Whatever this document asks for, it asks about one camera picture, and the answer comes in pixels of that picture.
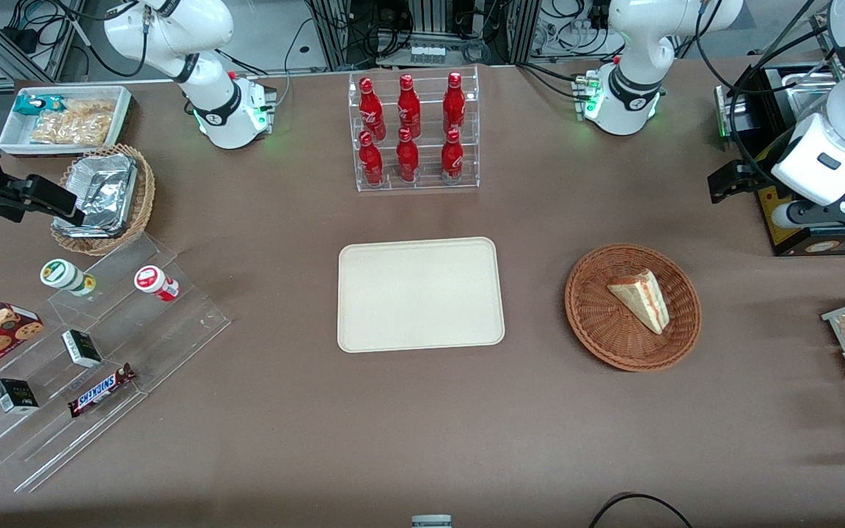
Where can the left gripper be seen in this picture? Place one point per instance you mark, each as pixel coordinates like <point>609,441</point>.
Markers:
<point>758,174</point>

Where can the triangular sandwich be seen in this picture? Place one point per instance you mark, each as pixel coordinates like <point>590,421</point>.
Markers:
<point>642,297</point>

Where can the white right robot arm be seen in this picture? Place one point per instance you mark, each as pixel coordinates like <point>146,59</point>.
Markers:
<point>202,44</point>

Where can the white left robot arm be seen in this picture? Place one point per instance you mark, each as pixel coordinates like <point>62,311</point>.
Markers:
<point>635,44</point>

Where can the light wicker basket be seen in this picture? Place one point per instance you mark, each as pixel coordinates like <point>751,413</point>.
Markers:
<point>142,205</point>

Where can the brown round wicker basket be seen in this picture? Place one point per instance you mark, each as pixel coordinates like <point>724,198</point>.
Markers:
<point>598,323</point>

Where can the beige plastic tray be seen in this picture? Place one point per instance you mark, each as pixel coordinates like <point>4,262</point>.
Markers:
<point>419,295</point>

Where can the white rectangular plastic bin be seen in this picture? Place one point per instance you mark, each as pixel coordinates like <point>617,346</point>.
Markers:
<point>12,139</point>

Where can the aluminium foil container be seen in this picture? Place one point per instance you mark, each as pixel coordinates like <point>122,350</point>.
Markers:
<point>103,191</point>

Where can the green lid cup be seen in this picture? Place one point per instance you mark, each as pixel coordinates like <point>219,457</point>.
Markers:
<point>63,276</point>

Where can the clear bag of chips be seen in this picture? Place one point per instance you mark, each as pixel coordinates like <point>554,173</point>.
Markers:
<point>74,123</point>

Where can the black food warmer machine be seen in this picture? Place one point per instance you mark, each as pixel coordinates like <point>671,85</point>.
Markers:
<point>767,92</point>

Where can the teal snack packet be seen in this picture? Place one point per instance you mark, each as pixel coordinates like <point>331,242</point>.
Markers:
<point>30,104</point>

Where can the steel warmer pan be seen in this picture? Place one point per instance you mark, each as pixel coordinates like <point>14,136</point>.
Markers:
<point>804,92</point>

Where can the red white capped bottle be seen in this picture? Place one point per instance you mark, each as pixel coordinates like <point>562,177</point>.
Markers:
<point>155,282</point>

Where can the small black box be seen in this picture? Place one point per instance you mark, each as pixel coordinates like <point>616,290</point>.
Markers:
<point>15,396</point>
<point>81,348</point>

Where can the clear acrylic stepped display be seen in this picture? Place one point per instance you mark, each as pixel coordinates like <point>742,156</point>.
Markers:
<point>136,345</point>

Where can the snickers chocolate bar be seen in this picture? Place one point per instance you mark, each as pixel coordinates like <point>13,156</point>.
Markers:
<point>100,390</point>

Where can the red cola bottle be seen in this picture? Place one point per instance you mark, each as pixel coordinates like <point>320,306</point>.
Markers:
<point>408,106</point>
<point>454,103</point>
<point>452,155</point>
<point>371,161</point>
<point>371,110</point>
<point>407,158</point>

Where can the clear acrylic bottle rack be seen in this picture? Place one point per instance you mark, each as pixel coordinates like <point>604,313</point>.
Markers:
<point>430,183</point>

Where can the grey power strip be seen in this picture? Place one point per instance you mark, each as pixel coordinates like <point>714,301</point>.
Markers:
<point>427,54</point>

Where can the small grey device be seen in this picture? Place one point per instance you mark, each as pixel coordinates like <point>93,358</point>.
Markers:
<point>431,521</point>

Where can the grey wrist camera black mount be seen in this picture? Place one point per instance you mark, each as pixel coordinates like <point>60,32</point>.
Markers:
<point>785,216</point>

